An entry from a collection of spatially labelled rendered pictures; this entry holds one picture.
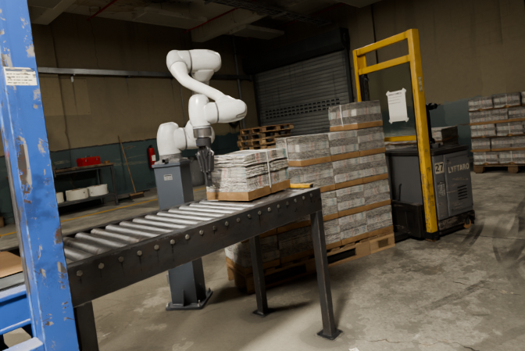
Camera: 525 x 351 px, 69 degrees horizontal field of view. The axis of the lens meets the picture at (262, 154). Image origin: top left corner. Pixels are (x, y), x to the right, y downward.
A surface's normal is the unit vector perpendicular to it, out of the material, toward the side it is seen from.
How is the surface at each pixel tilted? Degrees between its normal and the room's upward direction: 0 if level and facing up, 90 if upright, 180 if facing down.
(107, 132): 90
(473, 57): 90
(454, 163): 90
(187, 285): 90
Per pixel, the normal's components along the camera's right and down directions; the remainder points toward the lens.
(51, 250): 0.73, -0.05
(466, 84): -0.68, 0.12
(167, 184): -0.17, 0.07
